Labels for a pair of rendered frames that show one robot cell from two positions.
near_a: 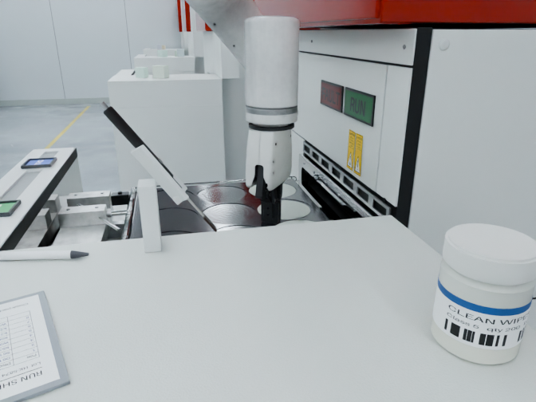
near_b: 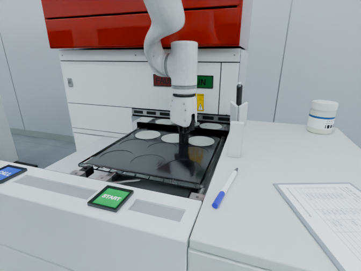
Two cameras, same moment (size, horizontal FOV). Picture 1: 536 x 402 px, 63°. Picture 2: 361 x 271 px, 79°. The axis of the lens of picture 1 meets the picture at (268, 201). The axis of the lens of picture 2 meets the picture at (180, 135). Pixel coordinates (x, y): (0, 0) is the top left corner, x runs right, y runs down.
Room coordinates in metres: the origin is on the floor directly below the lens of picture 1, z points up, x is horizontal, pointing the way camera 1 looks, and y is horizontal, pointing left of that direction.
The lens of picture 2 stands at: (0.35, 0.62, 1.19)
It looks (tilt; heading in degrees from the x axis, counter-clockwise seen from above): 20 degrees down; 301
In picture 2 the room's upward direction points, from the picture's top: straight up
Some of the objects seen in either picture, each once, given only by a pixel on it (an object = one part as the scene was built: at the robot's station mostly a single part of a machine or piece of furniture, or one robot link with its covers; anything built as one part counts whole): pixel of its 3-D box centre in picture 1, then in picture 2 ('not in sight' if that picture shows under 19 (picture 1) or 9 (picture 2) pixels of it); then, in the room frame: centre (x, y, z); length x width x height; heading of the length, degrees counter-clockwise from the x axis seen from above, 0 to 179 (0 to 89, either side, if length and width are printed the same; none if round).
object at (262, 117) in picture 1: (272, 114); (183, 89); (0.72, -0.01, 1.09); 0.09 x 0.08 x 0.03; 157
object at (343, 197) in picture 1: (333, 203); (178, 130); (0.82, -0.13, 0.89); 0.44 x 0.02 x 0.10; 13
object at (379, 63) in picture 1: (313, 124); (141, 98); (0.99, -0.10, 1.02); 0.82 x 0.03 x 0.40; 13
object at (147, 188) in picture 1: (162, 195); (237, 127); (0.49, 0.13, 1.03); 0.06 x 0.04 x 0.13; 103
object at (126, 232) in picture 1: (128, 223); (135, 175); (0.72, 0.25, 0.90); 0.38 x 0.01 x 0.01; 13
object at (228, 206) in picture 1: (229, 214); (162, 148); (0.76, 0.07, 0.90); 0.34 x 0.34 x 0.01; 13
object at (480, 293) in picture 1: (482, 291); (321, 116); (0.31, -0.18, 1.01); 0.07 x 0.07 x 0.10
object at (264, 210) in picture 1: (267, 206); (186, 135); (0.70, 0.00, 0.93); 0.03 x 0.03 x 0.07; 67
